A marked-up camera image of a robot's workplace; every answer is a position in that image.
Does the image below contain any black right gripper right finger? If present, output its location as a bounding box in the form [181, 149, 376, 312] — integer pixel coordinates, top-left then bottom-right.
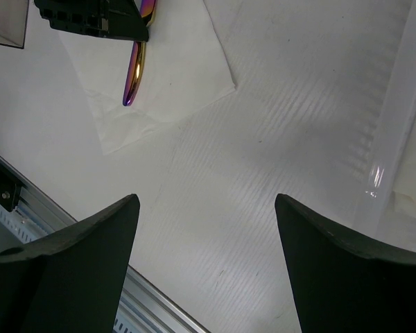
[275, 194, 416, 332]

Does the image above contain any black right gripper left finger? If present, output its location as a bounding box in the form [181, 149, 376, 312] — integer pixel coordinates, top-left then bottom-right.
[0, 194, 140, 332]

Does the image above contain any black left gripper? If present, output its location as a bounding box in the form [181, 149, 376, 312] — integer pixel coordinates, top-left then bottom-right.
[34, 0, 149, 42]

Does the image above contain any iridescent rainbow steak knife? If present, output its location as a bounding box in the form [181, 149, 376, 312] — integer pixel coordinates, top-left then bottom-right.
[122, 0, 157, 107]

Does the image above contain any white paper napkin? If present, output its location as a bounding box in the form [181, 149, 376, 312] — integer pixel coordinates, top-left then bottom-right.
[59, 1, 235, 155]

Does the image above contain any clear acrylic tray box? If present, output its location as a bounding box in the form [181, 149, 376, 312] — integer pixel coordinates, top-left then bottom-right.
[0, 0, 29, 49]

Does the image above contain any white perforated plastic basket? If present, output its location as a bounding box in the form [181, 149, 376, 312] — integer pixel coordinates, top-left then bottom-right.
[353, 1, 416, 250]

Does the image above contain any aluminium front rail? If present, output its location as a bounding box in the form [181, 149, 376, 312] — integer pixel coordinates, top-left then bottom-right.
[0, 157, 204, 332]

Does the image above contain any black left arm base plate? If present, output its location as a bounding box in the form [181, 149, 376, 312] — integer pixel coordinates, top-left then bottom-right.
[0, 156, 24, 212]

